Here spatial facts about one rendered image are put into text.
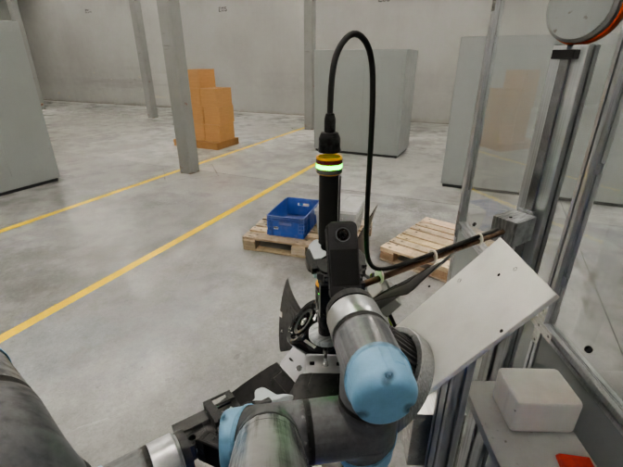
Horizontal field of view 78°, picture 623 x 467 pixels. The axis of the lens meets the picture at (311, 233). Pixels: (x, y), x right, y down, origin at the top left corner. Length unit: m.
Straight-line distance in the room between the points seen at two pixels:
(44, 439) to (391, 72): 7.58
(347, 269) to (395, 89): 7.25
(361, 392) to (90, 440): 2.16
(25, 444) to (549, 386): 1.15
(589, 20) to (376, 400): 0.97
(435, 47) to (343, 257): 12.31
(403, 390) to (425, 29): 12.57
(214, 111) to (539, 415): 8.22
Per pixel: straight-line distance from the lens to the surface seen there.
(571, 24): 1.18
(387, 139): 7.88
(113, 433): 2.48
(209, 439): 0.73
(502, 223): 1.15
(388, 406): 0.45
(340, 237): 0.56
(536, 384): 1.27
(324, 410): 0.52
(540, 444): 1.29
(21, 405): 0.46
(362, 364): 0.44
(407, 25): 12.96
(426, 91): 12.83
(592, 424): 1.35
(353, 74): 7.96
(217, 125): 8.77
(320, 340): 0.78
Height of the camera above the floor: 1.77
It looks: 24 degrees down
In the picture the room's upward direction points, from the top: straight up
